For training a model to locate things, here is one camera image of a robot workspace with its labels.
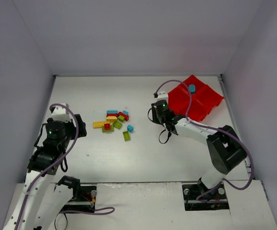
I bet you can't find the red divided container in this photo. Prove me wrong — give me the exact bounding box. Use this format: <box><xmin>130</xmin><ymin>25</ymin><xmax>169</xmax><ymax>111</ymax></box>
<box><xmin>168</xmin><ymin>75</ymin><xmax>224</xmax><ymax>122</ymax></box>

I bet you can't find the large blue lego brick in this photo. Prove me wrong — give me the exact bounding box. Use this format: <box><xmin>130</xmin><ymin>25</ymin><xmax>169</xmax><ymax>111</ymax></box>
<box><xmin>188</xmin><ymin>84</ymin><xmax>196</xmax><ymax>93</ymax></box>

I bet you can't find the green lego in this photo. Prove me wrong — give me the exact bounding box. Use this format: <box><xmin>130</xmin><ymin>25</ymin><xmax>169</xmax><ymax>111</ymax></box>
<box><xmin>102</xmin><ymin>126</ymin><xmax>114</xmax><ymax>133</ymax></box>

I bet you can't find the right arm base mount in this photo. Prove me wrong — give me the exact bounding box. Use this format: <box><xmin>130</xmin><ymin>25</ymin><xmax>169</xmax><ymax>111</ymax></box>
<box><xmin>182</xmin><ymin>184</ymin><xmax>230</xmax><ymax>211</ymax></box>

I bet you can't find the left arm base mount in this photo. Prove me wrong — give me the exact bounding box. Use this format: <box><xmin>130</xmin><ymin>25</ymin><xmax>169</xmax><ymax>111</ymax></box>
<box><xmin>61</xmin><ymin>184</ymin><xmax>97</xmax><ymax>213</ymax></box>

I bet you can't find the long yellow lego plate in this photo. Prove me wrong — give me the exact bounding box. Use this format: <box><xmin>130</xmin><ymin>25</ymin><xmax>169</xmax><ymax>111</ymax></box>
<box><xmin>92</xmin><ymin>121</ymin><xmax>110</xmax><ymax>129</ymax></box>

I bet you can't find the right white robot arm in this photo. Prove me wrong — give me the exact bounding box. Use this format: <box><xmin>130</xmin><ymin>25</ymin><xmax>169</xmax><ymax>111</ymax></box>
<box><xmin>151</xmin><ymin>100</ymin><xmax>248</xmax><ymax>194</ymax></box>

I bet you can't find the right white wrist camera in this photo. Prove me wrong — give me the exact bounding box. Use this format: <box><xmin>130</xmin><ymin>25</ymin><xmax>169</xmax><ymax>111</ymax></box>
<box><xmin>154</xmin><ymin>91</ymin><xmax>169</xmax><ymax>103</ymax></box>

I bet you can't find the small blue lego brick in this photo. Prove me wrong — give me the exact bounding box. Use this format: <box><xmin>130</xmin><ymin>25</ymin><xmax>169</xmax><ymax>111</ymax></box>
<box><xmin>127</xmin><ymin>125</ymin><xmax>134</xmax><ymax>133</ymax></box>

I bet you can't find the green lego brick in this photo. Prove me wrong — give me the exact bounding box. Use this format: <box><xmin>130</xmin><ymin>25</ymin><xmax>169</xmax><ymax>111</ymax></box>
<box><xmin>112</xmin><ymin>120</ymin><xmax>122</xmax><ymax>129</ymax></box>
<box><xmin>118</xmin><ymin>115</ymin><xmax>125</xmax><ymax>123</ymax></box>
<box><xmin>123</xmin><ymin>131</ymin><xmax>131</xmax><ymax>141</ymax></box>

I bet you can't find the small red lego brick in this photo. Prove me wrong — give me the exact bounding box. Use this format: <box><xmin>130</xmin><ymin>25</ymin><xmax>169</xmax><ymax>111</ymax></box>
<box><xmin>104</xmin><ymin>123</ymin><xmax>111</xmax><ymax>130</ymax></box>

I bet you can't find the yellow curved lego brick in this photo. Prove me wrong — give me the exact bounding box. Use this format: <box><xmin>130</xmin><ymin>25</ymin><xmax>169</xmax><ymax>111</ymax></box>
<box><xmin>106</xmin><ymin>116</ymin><xmax>118</xmax><ymax>122</ymax></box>

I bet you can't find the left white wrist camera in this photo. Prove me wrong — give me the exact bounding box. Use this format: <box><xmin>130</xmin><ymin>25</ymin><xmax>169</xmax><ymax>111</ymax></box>
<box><xmin>49</xmin><ymin>106</ymin><xmax>72</xmax><ymax>123</ymax></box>

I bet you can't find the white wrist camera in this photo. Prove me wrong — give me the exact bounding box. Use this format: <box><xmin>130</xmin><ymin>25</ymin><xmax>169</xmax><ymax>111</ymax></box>
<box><xmin>154</xmin><ymin>91</ymin><xmax>169</xmax><ymax>103</ymax></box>
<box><xmin>49</xmin><ymin>106</ymin><xmax>72</xmax><ymax>123</ymax></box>

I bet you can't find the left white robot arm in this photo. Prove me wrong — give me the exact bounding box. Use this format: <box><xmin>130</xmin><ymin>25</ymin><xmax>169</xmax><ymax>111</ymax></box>
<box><xmin>4</xmin><ymin>114</ymin><xmax>87</xmax><ymax>230</ymax></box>

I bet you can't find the long blue lego brick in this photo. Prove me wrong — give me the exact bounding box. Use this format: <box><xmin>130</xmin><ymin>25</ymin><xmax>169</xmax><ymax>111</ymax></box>
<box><xmin>106</xmin><ymin>110</ymin><xmax>118</xmax><ymax>114</ymax></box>

